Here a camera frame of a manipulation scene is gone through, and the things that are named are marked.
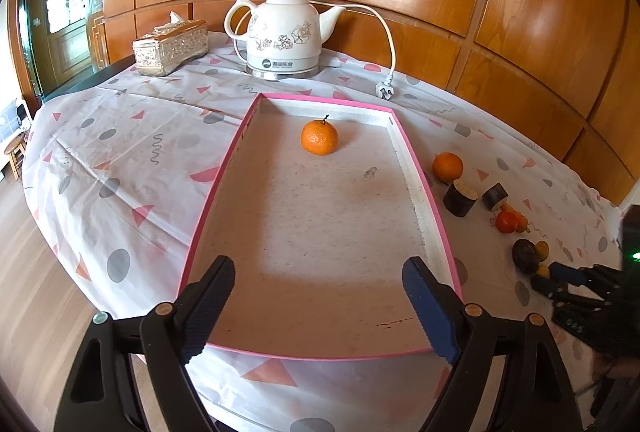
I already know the red cherry tomato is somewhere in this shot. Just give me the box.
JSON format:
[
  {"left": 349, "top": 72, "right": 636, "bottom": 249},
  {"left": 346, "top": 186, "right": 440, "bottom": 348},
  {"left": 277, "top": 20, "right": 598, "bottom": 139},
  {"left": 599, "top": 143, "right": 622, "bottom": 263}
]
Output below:
[{"left": 495, "top": 211, "right": 518, "bottom": 234}]

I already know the orange tangerine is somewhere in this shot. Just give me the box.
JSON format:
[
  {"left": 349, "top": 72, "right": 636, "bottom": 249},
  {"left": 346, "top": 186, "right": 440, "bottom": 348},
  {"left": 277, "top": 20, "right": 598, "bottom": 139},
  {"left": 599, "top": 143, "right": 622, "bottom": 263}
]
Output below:
[
  {"left": 432, "top": 153, "right": 464, "bottom": 184},
  {"left": 300, "top": 117, "right": 340, "bottom": 156}
]

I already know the pink shallow box tray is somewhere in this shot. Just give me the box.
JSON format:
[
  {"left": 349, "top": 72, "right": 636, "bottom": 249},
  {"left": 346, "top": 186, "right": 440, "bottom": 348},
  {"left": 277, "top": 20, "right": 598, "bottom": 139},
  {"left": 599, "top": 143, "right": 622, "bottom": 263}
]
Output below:
[{"left": 182, "top": 93, "right": 460, "bottom": 360}]

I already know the yellow longan fruit front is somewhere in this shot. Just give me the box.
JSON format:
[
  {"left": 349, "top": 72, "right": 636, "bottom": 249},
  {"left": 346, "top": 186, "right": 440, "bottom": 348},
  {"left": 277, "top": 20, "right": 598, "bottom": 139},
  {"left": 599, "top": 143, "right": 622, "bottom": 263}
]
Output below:
[{"left": 536, "top": 263, "right": 551, "bottom": 279}]

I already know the yellow longan fruit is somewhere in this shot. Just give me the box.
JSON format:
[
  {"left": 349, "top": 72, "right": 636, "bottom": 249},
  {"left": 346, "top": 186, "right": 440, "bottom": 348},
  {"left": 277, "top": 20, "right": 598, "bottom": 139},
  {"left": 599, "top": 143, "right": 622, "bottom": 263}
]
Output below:
[
  {"left": 535, "top": 241, "right": 550, "bottom": 262},
  {"left": 536, "top": 263, "right": 551, "bottom": 279}
]

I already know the white ceramic electric kettle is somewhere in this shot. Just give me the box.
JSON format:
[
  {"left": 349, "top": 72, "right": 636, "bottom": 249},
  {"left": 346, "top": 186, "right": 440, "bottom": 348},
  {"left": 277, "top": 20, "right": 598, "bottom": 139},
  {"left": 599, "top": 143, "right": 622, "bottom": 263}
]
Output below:
[{"left": 224, "top": 0, "right": 345, "bottom": 80}]

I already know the small orange carrot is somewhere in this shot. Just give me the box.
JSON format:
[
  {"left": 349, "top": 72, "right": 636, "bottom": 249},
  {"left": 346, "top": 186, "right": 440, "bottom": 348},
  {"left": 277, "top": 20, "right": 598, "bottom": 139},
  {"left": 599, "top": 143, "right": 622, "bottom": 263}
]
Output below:
[{"left": 501, "top": 203, "right": 529, "bottom": 233}]

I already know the small wooden stool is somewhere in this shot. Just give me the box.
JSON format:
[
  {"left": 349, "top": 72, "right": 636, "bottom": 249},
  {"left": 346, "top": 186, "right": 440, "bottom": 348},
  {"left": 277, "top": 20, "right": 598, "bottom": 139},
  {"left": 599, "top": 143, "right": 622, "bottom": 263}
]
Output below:
[{"left": 4, "top": 133, "right": 26, "bottom": 180}]

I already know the orange tangerine front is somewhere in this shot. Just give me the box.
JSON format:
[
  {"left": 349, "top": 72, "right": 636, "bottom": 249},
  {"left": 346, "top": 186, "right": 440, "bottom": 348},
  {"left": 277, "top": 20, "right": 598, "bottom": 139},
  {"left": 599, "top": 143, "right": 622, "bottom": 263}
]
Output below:
[{"left": 432, "top": 153, "right": 464, "bottom": 184}]

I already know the wooden door with glass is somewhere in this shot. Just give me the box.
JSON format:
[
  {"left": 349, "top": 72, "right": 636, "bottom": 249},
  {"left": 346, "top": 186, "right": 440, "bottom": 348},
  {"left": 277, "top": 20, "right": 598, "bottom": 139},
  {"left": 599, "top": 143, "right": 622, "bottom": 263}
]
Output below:
[{"left": 17, "top": 0, "right": 96, "bottom": 101}]

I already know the white power cord with plug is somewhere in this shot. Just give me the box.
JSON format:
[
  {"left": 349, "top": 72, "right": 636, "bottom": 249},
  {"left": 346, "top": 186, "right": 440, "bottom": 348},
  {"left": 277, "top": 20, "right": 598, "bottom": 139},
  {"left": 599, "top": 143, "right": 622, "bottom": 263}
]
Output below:
[{"left": 308, "top": 0, "right": 399, "bottom": 101}]

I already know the ornate tissue box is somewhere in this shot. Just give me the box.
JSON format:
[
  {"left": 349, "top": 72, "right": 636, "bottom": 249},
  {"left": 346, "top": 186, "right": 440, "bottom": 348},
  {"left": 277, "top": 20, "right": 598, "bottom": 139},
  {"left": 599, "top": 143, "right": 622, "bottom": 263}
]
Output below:
[{"left": 132, "top": 11, "right": 209, "bottom": 77}]

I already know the patterned white tablecloth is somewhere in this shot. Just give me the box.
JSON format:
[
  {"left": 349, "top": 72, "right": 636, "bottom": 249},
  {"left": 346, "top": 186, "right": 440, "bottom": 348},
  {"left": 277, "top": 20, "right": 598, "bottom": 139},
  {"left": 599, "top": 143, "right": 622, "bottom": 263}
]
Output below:
[{"left": 23, "top": 33, "right": 620, "bottom": 431}]

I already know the operator hand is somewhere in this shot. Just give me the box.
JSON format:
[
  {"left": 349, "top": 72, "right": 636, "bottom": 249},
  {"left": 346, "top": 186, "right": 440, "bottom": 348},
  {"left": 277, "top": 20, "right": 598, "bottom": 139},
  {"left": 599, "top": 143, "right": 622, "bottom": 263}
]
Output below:
[{"left": 591, "top": 352, "right": 640, "bottom": 382}]

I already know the dark water chestnut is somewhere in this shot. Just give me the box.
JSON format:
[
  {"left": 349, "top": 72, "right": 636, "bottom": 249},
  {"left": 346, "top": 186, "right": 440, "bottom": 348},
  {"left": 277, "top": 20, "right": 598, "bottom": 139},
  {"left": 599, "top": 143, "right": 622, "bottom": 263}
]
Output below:
[{"left": 511, "top": 238, "right": 539, "bottom": 275}]

